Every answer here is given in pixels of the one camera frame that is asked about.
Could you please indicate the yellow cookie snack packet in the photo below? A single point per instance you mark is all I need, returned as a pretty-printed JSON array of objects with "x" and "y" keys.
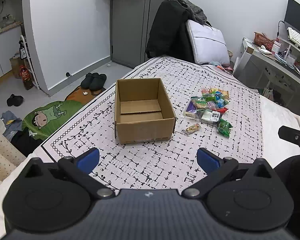
[{"x": 192, "y": 129}]

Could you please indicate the green cartoon floor mat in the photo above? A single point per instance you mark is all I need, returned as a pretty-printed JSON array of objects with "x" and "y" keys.
[{"x": 44, "y": 121}]

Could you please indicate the grey door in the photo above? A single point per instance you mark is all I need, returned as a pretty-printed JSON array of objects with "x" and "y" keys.
[{"x": 130, "y": 25}]

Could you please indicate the white keyboard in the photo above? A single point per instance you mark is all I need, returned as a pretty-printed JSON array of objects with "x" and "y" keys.
[{"x": 294, "y": 36}]

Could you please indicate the patterned white bed blanket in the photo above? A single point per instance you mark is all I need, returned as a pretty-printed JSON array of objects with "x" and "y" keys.
[{"x": 167, "y": 164}]

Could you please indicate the red woven basket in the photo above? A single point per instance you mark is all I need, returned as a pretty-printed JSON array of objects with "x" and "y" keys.
[{"x": 261, "y": 40}]

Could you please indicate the pair of black slippers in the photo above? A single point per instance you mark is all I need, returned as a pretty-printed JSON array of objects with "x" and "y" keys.
[{"x": 94, "y": 81}]

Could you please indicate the dark soda bottle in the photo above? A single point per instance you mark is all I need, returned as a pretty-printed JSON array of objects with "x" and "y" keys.
[{"x": 26, "y": 77}]

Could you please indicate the red snack packet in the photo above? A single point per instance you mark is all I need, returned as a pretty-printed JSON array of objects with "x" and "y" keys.
[{"x": 221, "y": 110}]

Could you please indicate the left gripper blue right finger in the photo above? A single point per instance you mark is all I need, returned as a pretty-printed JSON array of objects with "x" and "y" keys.
[{"x": 208, "y": 161}]

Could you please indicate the purple wafer snack pack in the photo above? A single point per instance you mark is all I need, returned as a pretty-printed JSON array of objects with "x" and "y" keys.
[{"x": 190, "y": 110}]

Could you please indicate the white desk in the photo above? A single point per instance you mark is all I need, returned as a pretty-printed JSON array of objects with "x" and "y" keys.
[{"x": 259, "y": 71}]

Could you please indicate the black jacket on chair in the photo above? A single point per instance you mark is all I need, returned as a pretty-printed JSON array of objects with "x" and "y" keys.
[{"x": 168, "y": 35}]

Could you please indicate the blue snack packet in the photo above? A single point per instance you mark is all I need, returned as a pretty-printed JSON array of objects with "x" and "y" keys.
[{"x": 220, "y": 100}]

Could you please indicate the white pillow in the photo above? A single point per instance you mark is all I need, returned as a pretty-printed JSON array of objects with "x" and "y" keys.
[{"x": 207, "y": 43}]

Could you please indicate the orange snack packet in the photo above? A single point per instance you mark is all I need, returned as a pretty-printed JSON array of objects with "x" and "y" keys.
[{"x": 224, "y": 93}]

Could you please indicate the grey knit garment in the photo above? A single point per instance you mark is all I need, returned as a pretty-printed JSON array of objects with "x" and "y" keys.
[{"x": 197, "y": 13}]

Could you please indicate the open cardboard box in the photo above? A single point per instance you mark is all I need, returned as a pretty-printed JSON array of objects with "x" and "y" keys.
[{"x": 143, "y": 111}]

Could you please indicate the black monitor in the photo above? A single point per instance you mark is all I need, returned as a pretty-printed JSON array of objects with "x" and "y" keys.
[{"x": 292, "y": 16}]

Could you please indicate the white grey snack box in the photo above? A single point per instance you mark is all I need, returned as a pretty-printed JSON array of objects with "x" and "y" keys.
[{"x": 210, "y": 117}]

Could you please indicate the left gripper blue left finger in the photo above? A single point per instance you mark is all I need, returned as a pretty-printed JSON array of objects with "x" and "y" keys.
[{"x": 87, "y": 161}]

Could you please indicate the green snack packet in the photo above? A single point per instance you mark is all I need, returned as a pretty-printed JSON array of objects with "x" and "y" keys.
[{"x": 224, "y": 127}]

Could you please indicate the black shoe on floor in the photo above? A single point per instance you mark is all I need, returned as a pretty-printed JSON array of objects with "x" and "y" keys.
[{"x": 15, "y": 100}]

